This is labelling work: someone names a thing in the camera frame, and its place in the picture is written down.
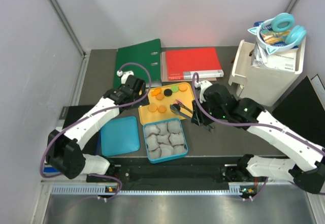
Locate orange round cookie lower left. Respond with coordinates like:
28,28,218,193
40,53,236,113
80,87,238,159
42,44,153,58
148,103,158,113

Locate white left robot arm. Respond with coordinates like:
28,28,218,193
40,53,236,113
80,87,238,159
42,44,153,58
45,74,149,182

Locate teal tin lid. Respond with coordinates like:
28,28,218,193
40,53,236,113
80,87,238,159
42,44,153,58
99,116,140,157

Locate orange round cookie top right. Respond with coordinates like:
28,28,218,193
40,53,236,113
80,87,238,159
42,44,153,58
178,83,188,92

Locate green ring binder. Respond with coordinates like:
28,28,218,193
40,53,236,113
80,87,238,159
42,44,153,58
113,39,162,88

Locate metal kitchen tongs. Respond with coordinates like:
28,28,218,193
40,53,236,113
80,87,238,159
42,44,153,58
169,99,216,133

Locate white cable duct rail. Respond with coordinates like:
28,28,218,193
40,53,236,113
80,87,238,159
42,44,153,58
51,185,244,196

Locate white storage cabinet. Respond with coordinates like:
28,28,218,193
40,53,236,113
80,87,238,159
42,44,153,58
228,40,306,107

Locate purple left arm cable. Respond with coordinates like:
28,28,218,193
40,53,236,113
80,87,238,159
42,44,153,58
40,62,152,178

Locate black round cookie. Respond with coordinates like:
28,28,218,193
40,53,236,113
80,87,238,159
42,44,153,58
170,104,181,115
164,89,173,97

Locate black binder at right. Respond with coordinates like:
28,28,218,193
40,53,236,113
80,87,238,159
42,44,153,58
272,77,324,147

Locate orange fish-shaped cookie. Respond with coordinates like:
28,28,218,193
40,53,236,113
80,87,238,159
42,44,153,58
151,88,161,97

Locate orange flower cookie lower right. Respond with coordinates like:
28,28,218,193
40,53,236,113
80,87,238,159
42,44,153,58
157,105,167,113

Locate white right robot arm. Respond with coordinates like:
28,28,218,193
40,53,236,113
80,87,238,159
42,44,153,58
191,77,324,195

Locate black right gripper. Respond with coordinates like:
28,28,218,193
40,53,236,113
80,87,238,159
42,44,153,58
191,97,226,127

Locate red folder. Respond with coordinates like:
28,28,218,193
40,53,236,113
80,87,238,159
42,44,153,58
166,47,224,81

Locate black notebook at left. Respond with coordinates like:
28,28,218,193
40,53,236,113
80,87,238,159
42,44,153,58
55,105,101,155

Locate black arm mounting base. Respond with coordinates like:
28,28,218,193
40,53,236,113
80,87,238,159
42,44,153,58
86,156,270,184

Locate orange scalloped cookie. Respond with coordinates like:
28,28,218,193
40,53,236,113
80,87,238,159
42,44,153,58
156,93,165,101

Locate green round cookie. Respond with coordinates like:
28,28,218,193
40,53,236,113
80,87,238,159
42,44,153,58
170,85,179,93

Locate teal cat-ear headphones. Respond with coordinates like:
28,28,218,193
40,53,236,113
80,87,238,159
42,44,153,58
247,13,307,55

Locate yellow plastic tray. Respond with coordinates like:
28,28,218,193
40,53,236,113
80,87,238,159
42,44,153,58
138,82,194,125

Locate blue folder at left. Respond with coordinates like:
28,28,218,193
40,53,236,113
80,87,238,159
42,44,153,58
43,164,60,175

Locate orange round cookie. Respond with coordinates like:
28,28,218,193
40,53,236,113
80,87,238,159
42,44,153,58
178,83,188,92
148,103,158,113

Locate teal cookie tin box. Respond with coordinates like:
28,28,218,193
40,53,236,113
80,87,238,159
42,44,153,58
143,118,188,164

